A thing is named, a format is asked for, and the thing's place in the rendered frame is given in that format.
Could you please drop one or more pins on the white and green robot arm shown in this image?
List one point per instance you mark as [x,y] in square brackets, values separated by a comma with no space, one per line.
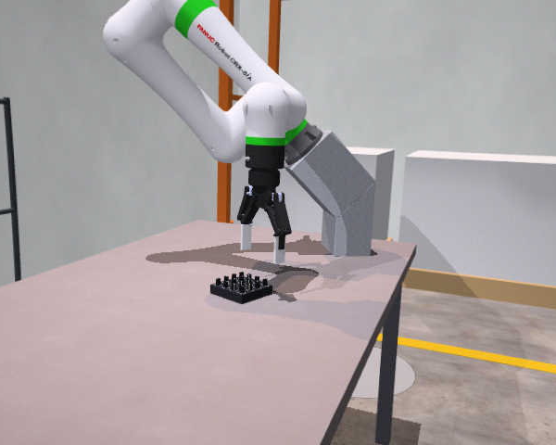
[256,125]

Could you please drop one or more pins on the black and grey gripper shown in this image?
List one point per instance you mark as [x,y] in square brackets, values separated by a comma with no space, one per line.
[264,197]

